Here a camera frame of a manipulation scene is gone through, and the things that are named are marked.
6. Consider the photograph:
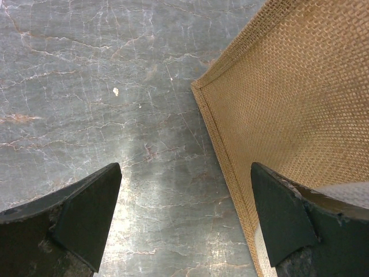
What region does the brown canvas bag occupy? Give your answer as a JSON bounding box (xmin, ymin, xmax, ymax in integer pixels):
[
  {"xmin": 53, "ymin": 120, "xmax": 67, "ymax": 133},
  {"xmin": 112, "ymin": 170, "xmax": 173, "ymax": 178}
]
[{"xmin": 191, "ymin": 1, "xmax": 368, "ymax": 276}]

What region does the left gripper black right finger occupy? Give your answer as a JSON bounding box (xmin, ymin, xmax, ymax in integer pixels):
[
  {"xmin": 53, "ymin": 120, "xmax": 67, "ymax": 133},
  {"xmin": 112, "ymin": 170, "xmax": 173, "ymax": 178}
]
[{"xmin": 251, "ymin": 163, "xmax": 368, "ymax": 276}]

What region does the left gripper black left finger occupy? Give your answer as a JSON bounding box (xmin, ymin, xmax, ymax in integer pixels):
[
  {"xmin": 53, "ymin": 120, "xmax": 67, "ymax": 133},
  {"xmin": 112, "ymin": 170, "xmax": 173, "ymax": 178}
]
[{"xmin": 1, "ymin": 163, "xmax": 122, "ymax": 276}]

